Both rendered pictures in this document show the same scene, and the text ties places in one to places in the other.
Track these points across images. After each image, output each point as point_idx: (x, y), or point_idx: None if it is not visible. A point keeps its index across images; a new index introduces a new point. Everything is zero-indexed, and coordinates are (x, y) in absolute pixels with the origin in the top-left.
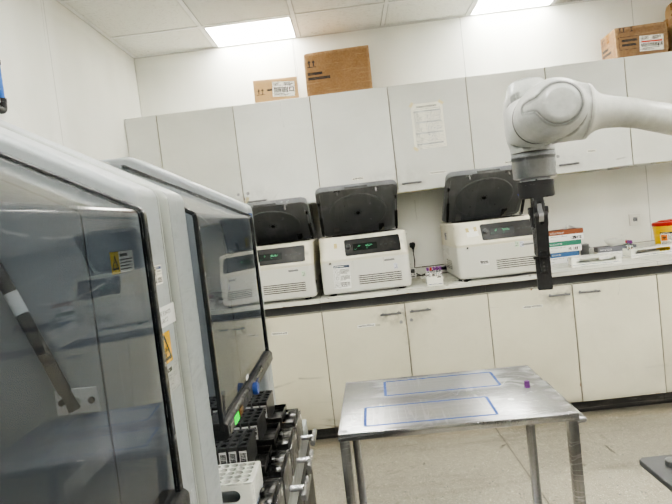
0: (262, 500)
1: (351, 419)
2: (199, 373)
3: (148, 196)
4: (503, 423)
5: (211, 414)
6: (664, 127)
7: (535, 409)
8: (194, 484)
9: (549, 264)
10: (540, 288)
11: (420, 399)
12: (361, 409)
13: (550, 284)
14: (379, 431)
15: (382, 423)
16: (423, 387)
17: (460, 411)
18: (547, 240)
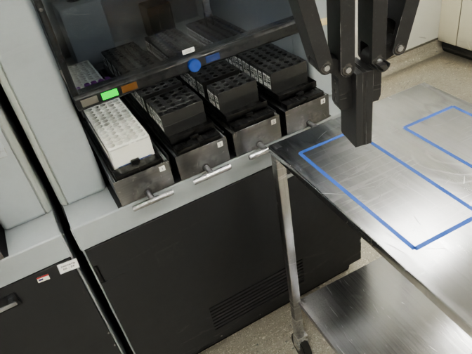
0: (123, 168)
1: (312, 136)
2: (22, 50)
3: None
4: (396, 265)
5: (227, 64)
6: None
7: (468, 287)
8: (4, 138)
9: (355, 90)
10: (343, 130)
11: (414, 158)
12: None
13: (353, 135)
14: (292, 168)
15: (314, 161)
16: (463, 143)
17: (397, 208)
18: (306, 35)
